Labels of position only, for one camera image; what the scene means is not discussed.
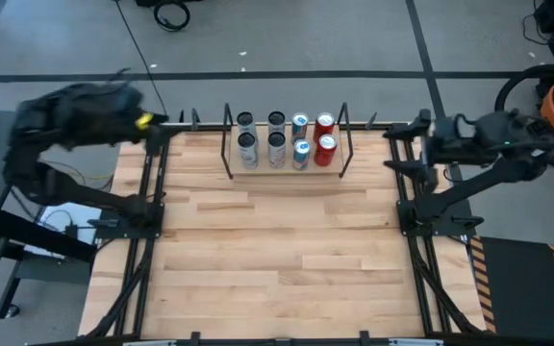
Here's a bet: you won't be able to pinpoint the red Coca-Cola can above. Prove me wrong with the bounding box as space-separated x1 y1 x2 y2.
313 111 336 140
313 134 339 168

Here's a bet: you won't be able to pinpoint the white Celsius can teal print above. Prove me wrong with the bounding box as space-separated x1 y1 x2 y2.
236 111 259 136
237 132 260 170

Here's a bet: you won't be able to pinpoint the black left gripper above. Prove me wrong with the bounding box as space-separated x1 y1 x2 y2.
113 86 168 144

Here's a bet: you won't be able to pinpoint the coiled black cable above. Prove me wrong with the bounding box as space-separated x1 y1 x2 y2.
153 0 191 33

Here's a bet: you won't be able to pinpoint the blue silver Red Bull can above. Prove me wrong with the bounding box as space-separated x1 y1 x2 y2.
291 138 313 171
290 111 310 141

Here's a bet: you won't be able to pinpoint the black mat hazard stripes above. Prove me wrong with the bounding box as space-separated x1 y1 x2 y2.
468 235 554 342

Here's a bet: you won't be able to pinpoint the black metal shelf end frame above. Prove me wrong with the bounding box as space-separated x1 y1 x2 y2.
336 102 354 180
218 102 234 180

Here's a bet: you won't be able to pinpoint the black aluminium table frame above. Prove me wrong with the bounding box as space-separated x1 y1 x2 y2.
82 122 490 346

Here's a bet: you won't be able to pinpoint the long black floor cable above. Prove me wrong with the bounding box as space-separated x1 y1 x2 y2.
114 0 170 122

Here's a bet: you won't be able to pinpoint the wooden shelf board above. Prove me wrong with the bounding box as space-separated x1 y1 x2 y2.
228 124 346 176

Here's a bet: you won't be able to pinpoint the silver aluminium bar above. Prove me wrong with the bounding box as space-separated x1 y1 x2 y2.
388 338 444 346
122 338 178 346

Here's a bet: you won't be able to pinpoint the white box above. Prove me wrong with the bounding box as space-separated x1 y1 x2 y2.
36 201 103 256

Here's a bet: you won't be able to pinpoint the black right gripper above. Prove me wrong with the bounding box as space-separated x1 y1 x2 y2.
383 109 461 193

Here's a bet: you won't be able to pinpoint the white Celsius Peach Vibe can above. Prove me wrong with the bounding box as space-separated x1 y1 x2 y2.
266 131 288 169
266 111 287 136

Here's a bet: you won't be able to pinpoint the orange vacuum cleaner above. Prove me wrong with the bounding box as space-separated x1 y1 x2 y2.
493 64 554 177

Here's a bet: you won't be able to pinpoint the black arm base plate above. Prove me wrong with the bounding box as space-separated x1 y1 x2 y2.
396 199 475 237
94 204 165 240

